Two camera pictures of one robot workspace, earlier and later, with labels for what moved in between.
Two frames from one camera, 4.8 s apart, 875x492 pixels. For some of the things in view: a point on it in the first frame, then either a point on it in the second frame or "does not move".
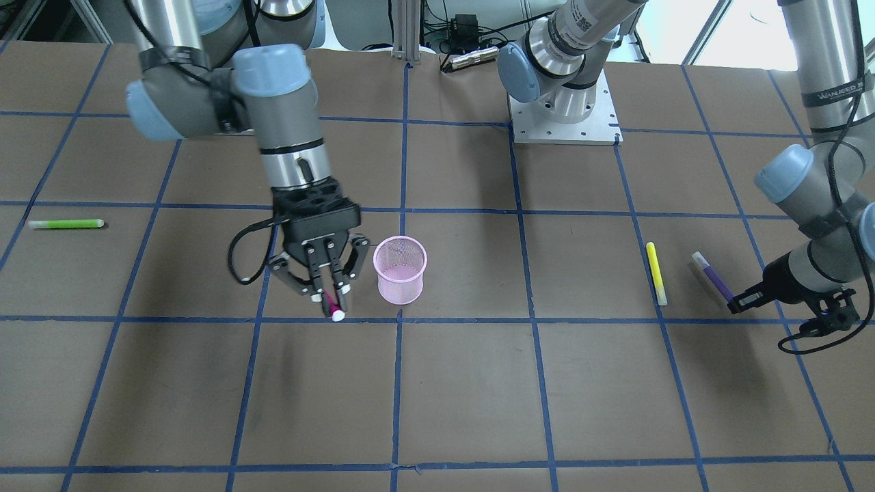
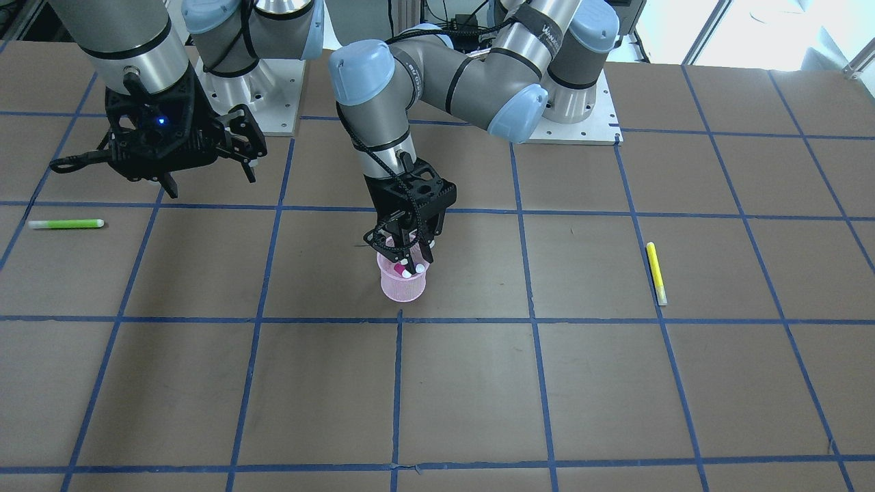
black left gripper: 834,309 to 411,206
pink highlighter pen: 338,314 to 401,269
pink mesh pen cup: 400,262 does not move
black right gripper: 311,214 to 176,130
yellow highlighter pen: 656,274 does not move
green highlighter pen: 66,223 does not move
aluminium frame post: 407,30 does not move
